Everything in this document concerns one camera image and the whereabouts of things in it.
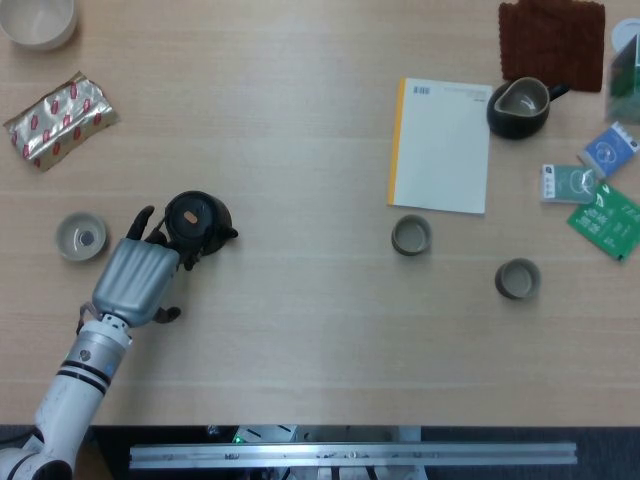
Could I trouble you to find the brown cloth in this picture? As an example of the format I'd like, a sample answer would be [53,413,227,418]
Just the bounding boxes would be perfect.
[497,0,606,94]

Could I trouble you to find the gold foil packet red prints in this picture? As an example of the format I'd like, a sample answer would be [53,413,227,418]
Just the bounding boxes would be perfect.
[2,70,121,174]

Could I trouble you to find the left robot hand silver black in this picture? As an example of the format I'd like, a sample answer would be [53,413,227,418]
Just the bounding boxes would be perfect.
[92,205,201,329]

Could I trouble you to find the white ceramic bowl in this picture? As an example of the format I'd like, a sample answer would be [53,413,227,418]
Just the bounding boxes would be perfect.
[0,0,79,52]

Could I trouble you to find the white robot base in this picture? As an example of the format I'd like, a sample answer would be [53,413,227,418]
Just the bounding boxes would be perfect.
[233,424,301,444]

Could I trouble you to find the dark ceramic teacup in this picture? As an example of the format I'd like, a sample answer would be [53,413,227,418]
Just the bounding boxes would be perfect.
[494,257,543,301]
[390,214,433,257]

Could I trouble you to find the white notebook yellow spine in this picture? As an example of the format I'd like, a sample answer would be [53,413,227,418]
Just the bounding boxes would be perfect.
[385,76,495,216]

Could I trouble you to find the clear green tea box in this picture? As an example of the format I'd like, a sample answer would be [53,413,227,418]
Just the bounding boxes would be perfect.
[603,37,640,125]

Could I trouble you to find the grey-green tea sachet box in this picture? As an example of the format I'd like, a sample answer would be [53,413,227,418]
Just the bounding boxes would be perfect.
[539,163,600,205]

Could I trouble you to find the white round lid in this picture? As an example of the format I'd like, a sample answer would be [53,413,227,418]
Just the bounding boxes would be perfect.
[610,18,640,53]

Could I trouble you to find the black cast iron teapot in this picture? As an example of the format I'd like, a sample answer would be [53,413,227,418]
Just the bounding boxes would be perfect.
[163,190,240,264]

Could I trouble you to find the blue tea sachet box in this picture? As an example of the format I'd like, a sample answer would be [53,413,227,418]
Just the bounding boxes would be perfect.
[577,121,640,180]

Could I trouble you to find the dark ceramic pitcher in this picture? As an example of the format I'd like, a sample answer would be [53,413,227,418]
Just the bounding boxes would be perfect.
[486,76,571,141]

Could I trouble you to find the green tea packet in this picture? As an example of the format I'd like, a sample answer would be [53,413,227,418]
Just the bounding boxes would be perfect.
[566,181,640,264]

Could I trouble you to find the aluminium rail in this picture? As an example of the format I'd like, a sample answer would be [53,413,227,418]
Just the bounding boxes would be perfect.
[129,441,579,470]

